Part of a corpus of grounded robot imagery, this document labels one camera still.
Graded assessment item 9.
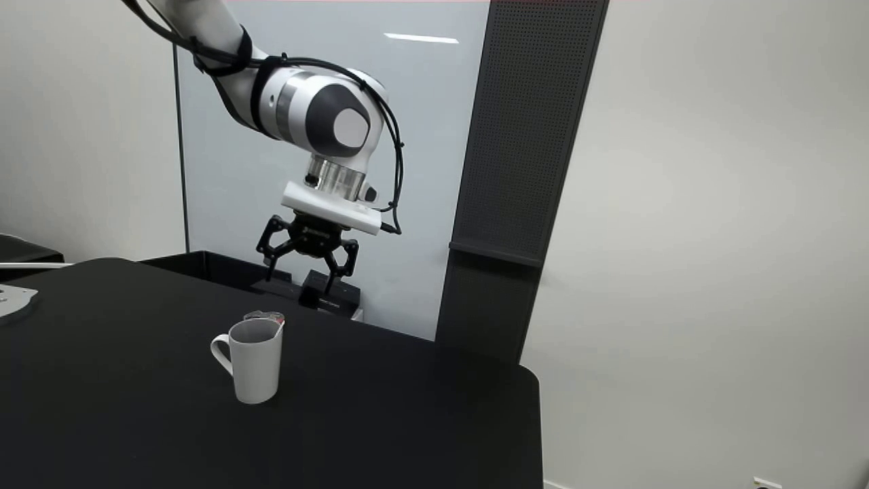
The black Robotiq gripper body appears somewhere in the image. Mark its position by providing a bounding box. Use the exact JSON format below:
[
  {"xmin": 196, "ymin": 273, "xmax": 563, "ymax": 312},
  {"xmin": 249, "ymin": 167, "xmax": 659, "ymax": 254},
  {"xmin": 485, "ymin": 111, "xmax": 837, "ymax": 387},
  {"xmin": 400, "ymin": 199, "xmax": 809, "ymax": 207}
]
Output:
[{"xmin": 287, "ymin": 216, "xmax": 343, "ymax": 259}]

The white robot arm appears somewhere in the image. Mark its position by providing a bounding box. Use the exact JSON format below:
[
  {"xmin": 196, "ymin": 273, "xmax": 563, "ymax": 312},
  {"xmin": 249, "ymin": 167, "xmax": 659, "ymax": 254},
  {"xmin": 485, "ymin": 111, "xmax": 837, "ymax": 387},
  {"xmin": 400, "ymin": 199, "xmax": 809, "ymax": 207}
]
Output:
[{"xmin": 146, "ymin": 0, "xmax": 386, "ymax": 278}]

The white ceramic mug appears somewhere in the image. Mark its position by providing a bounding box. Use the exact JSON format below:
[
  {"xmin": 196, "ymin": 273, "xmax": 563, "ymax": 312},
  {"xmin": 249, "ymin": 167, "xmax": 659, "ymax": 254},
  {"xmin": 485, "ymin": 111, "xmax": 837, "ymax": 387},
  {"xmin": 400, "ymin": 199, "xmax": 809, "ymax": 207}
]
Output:
[{"xmin": 210, "ymin": 315, "xmax": 285, "ymax": 404}]

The black box behind table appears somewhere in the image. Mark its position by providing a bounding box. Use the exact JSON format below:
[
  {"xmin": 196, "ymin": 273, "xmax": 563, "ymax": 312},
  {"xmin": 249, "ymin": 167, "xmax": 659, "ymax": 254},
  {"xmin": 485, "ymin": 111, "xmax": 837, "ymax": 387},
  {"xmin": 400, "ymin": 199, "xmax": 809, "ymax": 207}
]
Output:
[{"xmin": 298, "ymin": 273, "xmax": 361, "ymax": 319}]

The dark side table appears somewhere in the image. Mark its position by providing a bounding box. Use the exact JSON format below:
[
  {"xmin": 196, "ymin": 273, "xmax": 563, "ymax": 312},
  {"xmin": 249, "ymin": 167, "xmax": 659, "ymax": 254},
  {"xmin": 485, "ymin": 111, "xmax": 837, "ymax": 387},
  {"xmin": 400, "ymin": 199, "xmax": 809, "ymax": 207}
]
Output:
[{"xmin": 0, "ymin": 233, "xmax": 65, "ymax": 264}]

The dark grey vertical pillar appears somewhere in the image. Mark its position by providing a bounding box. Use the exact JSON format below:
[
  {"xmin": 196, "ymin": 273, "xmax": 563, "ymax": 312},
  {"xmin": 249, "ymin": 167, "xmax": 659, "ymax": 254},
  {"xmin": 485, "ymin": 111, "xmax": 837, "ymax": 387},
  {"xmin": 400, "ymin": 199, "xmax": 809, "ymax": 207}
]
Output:
[{"xmin": 437, "ymin": 0, "xmax": 612, "ymax": 365}]

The grey object at table edge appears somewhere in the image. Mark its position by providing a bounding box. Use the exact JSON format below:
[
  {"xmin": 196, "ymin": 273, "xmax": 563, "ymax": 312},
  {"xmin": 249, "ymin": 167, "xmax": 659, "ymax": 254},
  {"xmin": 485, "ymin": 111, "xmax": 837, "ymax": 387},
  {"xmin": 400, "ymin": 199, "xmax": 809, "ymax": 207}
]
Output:
[{"xmin": 0, "ymin": 285, "xmax": 39, "ymax": 323}]

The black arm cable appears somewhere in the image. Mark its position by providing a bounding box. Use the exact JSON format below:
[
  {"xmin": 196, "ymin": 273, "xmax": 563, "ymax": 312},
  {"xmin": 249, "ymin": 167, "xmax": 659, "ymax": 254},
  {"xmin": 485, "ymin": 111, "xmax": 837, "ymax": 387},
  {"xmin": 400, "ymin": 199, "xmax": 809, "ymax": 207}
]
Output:
[{"xmin": 119, "ymin": 0, "xmax": 408, "ymax": 239}]

